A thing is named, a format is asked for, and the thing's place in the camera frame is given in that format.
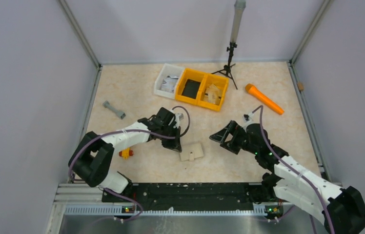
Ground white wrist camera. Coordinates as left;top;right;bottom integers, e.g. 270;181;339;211
175;113;184;126
243;112;254;125

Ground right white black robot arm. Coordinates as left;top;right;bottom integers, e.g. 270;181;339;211
209;120;365;234

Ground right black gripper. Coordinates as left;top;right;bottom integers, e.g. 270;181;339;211
209;120;259;155

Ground black tripod with grey pole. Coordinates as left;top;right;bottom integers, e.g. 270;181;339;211
212;0;246;90

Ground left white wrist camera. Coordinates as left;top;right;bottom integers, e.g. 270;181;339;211
175;113;184;126

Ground grey slotted cable duct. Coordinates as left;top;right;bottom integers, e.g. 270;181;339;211
64;205;267;216

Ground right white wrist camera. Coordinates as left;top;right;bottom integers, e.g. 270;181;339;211
243;112;254;125

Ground yellow red toy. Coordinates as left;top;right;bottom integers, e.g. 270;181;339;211
119;148;134;159

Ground beige card holder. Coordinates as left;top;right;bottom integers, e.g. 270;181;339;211
180;142;204;161

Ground black pad in bin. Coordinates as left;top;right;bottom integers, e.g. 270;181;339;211
182;79;201;99

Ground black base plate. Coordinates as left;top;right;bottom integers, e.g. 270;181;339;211
101;182;286;212

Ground grey dumbbell-shaped part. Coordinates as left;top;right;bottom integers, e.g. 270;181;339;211
102;100;126;119

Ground white plastic bin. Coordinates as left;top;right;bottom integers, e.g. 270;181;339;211
153;63;185;99

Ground yellow bin with beige parts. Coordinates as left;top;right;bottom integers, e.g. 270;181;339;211
197;74;229;112

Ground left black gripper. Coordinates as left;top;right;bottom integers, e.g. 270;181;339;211
159;125;182;152

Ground orange flashlight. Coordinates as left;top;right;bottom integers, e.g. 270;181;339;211
245;83;284;115

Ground beige parts in bin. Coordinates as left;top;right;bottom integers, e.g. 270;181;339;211
203;84;222;105

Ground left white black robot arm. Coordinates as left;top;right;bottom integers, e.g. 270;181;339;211
68;107;184;202

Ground yellow bin with black pad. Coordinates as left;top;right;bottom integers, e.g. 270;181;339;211
175;68;207;106

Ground papers in white bin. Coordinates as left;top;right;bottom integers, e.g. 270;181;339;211
160;76;179;93

